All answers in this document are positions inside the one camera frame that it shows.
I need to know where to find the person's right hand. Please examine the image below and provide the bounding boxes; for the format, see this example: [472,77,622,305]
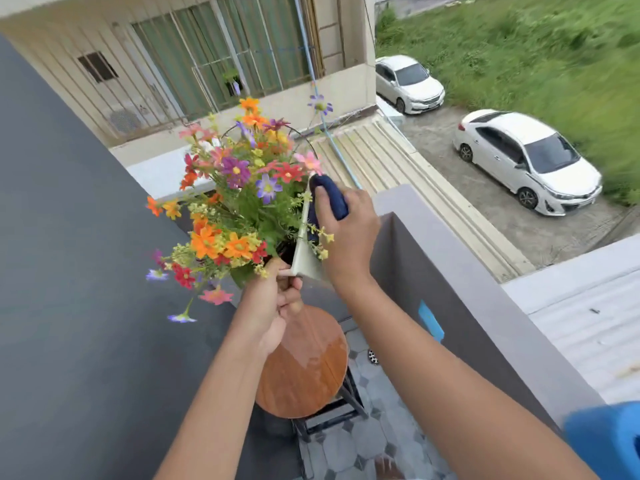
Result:
[313,184,382,295]

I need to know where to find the person's left hand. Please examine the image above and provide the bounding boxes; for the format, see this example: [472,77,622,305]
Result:
[229,258,305,361]

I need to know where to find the dark blue cloth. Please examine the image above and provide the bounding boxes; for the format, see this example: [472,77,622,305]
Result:
[305,173,350,245]

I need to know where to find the colourful artificial flowers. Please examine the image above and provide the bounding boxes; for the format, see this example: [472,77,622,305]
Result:
[145,93,336,325]

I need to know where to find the blue plastic watering can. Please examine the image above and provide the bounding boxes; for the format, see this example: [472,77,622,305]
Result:
[563,400,640,480]

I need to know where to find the person's right forearm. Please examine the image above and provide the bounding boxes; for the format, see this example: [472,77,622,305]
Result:
[332,274,601,480]

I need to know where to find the person's left forearm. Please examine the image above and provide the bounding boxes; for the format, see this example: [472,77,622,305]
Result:
[155,322,271,480]

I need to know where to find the round wooden table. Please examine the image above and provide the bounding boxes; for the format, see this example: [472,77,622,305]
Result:
[253,304,371,443]

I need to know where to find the beige corrugated roof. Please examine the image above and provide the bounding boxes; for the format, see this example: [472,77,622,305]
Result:
[299,114,536,283]

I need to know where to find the black mesh satellite dish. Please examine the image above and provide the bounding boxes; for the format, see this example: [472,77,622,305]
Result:
[219,123,319,163]

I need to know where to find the white air conditioner unit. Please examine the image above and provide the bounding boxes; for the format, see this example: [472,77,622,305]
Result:
[125,144,221,201]

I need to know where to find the silver sedan car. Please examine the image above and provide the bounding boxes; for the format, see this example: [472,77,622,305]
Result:
[375,54,446,115]

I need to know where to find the white sedan car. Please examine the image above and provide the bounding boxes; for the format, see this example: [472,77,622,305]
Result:
[452,109,603,217]

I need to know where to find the blue drain pipe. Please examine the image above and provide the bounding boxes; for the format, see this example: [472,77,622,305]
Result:
[292,0,363,191]

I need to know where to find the small hanging green plant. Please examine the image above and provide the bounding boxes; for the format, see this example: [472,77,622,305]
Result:
[221,68,246,98]

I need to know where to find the barred window green curtain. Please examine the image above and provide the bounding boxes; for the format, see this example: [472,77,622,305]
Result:
[131,0,326,121]

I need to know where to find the white corrugated metal roof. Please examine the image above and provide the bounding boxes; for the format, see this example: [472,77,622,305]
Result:
[502,233,640,405]

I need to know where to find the green grassy vegetation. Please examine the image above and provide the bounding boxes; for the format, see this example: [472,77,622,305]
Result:
[375,0,640,205]

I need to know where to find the small dark vent window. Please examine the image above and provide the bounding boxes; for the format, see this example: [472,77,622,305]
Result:
[77,51,119,84]

